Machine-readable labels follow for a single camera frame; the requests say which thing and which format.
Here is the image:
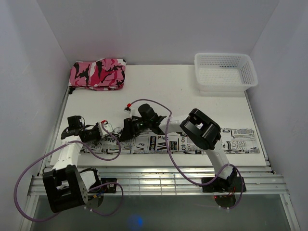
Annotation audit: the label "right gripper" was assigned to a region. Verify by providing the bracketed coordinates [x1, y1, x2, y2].
[119, 116, 152, 141]

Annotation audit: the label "aluminium frame rail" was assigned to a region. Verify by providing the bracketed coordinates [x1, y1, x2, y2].
[27, 166, 289, 197]

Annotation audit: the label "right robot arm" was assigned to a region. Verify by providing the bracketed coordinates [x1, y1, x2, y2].
[119, 103, 245, 193]

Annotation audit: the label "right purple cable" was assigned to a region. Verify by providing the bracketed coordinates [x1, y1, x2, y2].
[127, 98, 244, 210]

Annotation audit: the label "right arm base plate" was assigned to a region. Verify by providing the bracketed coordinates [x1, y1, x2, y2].
[202, 176, 246, 193]

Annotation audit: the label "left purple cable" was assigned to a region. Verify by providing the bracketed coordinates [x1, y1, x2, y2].
[13, 121, 125, 221]

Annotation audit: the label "newspaper print trousers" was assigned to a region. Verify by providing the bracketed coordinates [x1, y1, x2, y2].
[87, 128, 260, 154]

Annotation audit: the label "pink camouflage folded trousers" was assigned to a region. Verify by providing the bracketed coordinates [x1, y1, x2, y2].
[68, 58, 127, 91]

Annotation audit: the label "purple cable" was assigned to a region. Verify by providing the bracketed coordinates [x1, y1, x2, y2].
[127, 98, 244, 210]
[13, 121, 125, 221]

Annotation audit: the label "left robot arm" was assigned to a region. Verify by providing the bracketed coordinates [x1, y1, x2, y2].
[43, 115, 102, 213]

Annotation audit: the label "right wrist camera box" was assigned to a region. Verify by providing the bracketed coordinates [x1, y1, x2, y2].
[124, 103, 133, 114]

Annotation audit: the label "white plastic basket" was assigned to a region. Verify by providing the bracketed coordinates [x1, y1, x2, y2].
[194, 53, 258, 92]

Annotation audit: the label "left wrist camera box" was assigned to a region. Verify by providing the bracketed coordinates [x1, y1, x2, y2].
[98, 120, 113, 138]

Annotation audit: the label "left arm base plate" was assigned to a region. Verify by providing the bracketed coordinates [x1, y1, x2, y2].
[90, 178, 117, 194]

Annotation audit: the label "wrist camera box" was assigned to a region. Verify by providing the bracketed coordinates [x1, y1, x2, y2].
[124, 103, 133, 114]
[98, 120, 113, 138]

